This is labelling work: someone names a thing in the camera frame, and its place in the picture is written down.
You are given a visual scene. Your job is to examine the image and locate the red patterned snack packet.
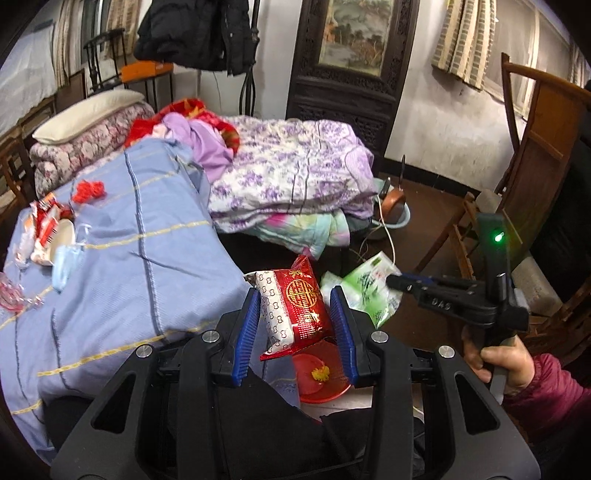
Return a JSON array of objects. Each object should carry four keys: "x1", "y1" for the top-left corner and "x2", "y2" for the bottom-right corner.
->
[{"x1": 245, "y1": 255, "x2": 334, "y2": 361}]

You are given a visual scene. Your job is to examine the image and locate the green white tissue packet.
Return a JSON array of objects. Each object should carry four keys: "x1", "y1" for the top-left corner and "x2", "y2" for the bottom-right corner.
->
[{"x1": 320, "y1": 252, "x2": 402, "y2": 329}]

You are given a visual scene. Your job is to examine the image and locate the clear pink plastic bag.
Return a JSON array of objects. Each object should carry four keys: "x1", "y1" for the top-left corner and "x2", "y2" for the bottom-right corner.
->
[{"x1": 0, "y1": 272, "x2": 43, "y2": 313}]

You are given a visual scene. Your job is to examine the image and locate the maroon right sleeve forearm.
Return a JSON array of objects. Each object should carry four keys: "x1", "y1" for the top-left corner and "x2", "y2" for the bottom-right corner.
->
[{"x1": 503, "y1": 354, "x2": 590, "y2": 435}]

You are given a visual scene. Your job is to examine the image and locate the red plastic trash basket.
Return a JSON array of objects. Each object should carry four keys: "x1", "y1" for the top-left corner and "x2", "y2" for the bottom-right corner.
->
[{"x1": 293, "y1": 340, "x2": 351, "y2": 404}]

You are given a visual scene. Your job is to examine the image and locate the right hand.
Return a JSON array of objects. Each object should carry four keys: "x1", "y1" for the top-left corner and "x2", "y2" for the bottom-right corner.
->
[{"x1": 462, "y1": 326, "x2": 535, "y2": 395}]

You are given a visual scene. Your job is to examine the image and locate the pastel tie-dye folded blanket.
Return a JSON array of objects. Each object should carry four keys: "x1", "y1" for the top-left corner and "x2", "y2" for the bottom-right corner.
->
[{"x1": 245, "y1": 209, "x2": 349, "y2": 260}]

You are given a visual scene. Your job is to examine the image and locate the light blue checked blanket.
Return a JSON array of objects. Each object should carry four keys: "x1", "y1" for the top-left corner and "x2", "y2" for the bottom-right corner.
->
[{"x1": 1, "y1": 138, "x2": 249, "y2": 463}]

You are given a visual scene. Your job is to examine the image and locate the light blue basin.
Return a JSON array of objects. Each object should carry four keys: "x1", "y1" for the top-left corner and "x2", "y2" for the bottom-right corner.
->
[{"x1": 370, "y1": 204, "x2": 412, "y2": 240}]

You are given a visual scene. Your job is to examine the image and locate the brown pot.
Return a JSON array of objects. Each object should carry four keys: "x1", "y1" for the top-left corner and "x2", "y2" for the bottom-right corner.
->
[{"x1": 379, "y1": 177, "x2": 406, "y2": 222}]

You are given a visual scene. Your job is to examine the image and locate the purple floral quilt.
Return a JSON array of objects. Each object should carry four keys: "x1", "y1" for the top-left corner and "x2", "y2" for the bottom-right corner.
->
[{"x1": 208, "y1": 116, "x2": 377, "y2": 233}]

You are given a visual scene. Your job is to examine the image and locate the lilac garment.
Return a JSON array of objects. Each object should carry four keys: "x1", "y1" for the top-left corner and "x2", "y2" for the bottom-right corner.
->
[{"x1": 151, "y1": 113, "x2": 235, "y2": 183}]

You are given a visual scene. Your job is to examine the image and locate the light blue face mask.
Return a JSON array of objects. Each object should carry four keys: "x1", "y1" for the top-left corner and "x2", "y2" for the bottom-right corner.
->
[{"x1": 52, "y1": 244, "x2": 85, "y2": 293}]

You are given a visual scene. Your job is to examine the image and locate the wooden chair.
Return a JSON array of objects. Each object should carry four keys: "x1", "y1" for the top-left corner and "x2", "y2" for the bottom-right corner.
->
[{"x1": 414, "y1": 52, "x2": 591, "y2": 365}]

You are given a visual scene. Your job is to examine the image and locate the red yarn ball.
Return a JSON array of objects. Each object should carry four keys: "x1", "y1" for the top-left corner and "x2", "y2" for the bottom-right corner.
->
[{"x1": 71, "y1": 180, "x2": 106, "y2": 204}]

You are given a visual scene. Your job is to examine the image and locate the red patterned cloth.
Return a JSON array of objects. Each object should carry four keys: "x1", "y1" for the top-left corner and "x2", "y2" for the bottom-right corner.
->
[{"x1": 124, "y1": 98, "x2": 240, "y2": 154}]

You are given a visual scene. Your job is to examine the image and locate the red white snack wrappers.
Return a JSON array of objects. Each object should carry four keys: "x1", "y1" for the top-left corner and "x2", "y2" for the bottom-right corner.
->
[{"x1": 14, "y1": 193, "x2": 74, "y2": 269}]

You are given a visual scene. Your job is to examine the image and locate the pink floral rolled quilt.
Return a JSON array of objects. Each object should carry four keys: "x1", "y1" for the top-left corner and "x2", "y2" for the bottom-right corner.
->
[{"x1": 29, "y1": 102, "x2": 154, "y2": 197}]

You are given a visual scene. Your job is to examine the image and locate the striped curtain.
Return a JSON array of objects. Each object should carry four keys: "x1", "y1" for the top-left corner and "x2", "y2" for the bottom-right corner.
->
[{"x1": 431, "y1": 0, "x2": 497, "y2": 91}]

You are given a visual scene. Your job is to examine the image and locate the white pillow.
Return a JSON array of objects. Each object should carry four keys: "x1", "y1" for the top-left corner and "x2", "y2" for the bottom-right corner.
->
[{"x1": 32, "y1": 89, "x2": 144, "y2": 145}]

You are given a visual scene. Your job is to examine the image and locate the dark carved painted screen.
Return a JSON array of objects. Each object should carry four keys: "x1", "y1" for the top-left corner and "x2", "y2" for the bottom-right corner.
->
[{"x1": 286, "y1": 1, "x2": 420, "y2": 157}]

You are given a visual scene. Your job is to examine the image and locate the black hanging jacket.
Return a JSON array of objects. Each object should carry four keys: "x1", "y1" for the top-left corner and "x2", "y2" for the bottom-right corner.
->
[{"x1": 133, "y1": 0, "x2": 256, "y2": 76}]

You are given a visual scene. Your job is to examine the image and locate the black metal stool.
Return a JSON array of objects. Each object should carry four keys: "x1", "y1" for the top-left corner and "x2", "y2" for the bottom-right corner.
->
[{"x1": 83, "y1": 28, "x2": 127, "y2": 95}]

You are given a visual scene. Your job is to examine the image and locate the white cloth cover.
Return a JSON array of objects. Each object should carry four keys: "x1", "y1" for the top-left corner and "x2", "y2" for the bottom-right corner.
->
[{"x1": 0, "y1": 22, "x2": 57, "y2": 135}]

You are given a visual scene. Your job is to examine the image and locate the white cable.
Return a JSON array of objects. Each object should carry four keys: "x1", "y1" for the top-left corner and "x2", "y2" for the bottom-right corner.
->
[{"x1": 375, "y1": 193, "x2": 399, "y2": 269}]

